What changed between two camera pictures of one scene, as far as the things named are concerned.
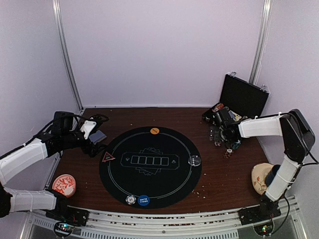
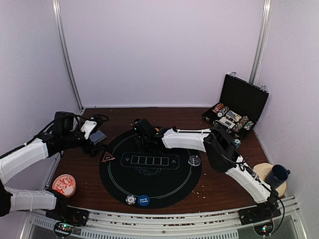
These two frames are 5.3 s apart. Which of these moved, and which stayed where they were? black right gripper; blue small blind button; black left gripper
Moved: black right gripper
Stayed: black left gripper; blue small blind button
